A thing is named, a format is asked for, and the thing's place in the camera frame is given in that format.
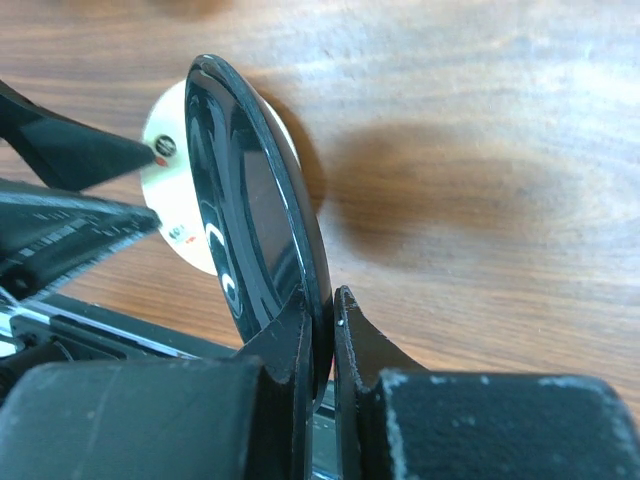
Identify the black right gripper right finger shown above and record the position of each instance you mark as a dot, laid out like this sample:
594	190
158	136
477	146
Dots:
395	419

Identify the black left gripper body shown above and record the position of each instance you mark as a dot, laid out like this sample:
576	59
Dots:
62	329

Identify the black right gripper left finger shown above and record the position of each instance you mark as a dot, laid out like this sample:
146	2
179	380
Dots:
148	415

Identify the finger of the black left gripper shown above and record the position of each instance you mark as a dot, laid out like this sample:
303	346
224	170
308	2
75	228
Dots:
63	153
50	236

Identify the black glossy plate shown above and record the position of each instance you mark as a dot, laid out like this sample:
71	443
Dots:
260	225

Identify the cream plate with calligraphy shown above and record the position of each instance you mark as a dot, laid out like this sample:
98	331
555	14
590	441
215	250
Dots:
167	184

